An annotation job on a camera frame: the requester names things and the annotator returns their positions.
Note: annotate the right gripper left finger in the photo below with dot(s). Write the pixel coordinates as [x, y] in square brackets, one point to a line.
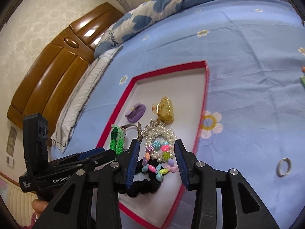
[90, 199]

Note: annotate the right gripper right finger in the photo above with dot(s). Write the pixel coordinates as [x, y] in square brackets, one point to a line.
[241, 206]

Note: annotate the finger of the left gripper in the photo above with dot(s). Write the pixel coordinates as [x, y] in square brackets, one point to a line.
[83, 158]
[110, 155]

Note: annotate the brown strap wrist watch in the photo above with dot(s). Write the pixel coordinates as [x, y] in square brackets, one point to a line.
[131, 131]

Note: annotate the black scrunchie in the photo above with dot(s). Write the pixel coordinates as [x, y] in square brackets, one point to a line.
[145, 186]

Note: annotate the yellow hair claw clip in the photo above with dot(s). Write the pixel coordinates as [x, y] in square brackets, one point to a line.
[164, 110]

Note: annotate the left hand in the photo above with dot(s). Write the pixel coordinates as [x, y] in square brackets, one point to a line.
[39, 206]

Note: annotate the white striped pillow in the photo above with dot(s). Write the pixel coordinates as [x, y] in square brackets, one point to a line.
[78, 98]

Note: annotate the white radiator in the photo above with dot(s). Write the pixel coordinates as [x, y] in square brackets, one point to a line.
[17, 202]

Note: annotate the wooden headboard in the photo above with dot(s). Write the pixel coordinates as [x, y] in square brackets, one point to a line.
[51, 79]

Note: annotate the blue floral bed sheet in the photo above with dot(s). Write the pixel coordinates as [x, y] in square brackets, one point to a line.
[253, 119]

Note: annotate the red rimmed white tray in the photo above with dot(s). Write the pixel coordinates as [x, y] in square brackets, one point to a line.
[186, 86]

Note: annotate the wall switch panel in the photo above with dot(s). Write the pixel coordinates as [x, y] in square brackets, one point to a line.
[10, 146]

